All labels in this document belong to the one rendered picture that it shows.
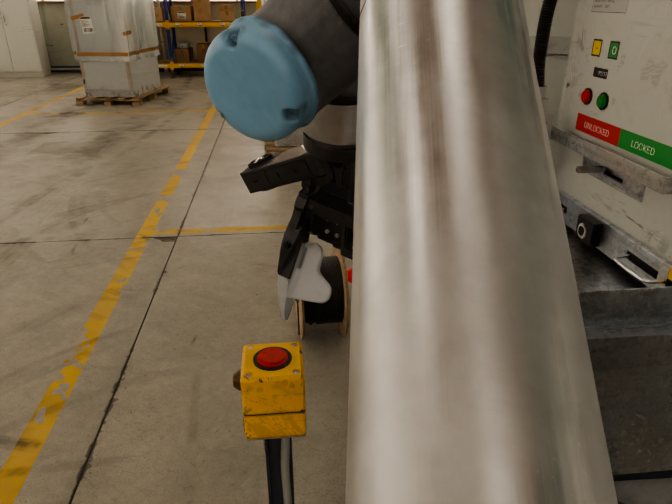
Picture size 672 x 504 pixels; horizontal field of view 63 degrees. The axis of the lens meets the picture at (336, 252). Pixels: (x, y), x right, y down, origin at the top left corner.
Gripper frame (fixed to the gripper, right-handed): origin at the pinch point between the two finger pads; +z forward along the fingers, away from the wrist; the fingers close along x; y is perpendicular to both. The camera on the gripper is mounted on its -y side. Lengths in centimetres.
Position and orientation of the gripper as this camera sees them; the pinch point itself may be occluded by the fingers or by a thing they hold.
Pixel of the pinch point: (316, 278)
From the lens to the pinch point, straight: 64.8
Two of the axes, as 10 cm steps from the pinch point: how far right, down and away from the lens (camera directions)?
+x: 5.3, -5.3, 6.7
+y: 8.5, 3.7, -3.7
